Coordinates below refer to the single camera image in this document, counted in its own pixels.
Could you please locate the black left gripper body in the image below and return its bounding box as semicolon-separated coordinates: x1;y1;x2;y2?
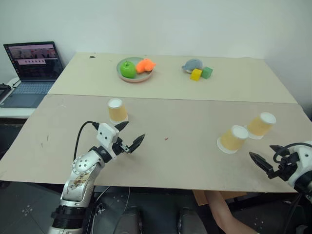
112;137;130;156

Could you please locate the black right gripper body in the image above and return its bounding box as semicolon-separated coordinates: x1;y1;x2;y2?
266;152;301;181

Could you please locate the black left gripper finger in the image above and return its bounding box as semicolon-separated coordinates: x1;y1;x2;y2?
128;133;146;154
115;120;129;134

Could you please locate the yellow paper cup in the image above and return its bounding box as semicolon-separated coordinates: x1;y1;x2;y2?
246;112;277;140
107;97;129;124
216;125;250;155

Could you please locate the pale green plate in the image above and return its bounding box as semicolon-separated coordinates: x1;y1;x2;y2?
116;57;156;84

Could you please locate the green toy apple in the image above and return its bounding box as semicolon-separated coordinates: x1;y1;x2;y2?
119;60;137;79

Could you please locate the orange plush toy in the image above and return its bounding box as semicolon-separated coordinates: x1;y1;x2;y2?
135;58;157;74

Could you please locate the brown cardboard piece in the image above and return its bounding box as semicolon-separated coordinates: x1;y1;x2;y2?
192;190;247;207

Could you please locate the dark rounded shape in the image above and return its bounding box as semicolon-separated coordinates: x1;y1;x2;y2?
116;206;142;234
178;207;208;234

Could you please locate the yellow foam cube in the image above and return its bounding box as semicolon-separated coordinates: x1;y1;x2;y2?
190;68;203;81

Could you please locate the grey blue plush toy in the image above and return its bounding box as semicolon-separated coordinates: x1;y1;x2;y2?
181;58;204;74

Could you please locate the green foam cube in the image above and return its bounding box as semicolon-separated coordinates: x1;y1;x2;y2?
200;66;214;80

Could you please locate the grey open laptop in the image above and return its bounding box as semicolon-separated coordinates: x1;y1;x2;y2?
0;41;65;109

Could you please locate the black device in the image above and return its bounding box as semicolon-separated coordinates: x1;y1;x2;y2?
0;83;13;104

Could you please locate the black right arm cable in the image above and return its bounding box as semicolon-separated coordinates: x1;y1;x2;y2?
273;142;312;163

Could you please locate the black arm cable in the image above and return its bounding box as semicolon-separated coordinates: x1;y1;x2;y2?
273;142;312;163
73;120;100;162

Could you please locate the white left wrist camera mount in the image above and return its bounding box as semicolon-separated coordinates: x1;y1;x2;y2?
96;123;120;157

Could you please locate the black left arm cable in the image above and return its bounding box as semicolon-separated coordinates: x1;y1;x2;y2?
73;120;100;162

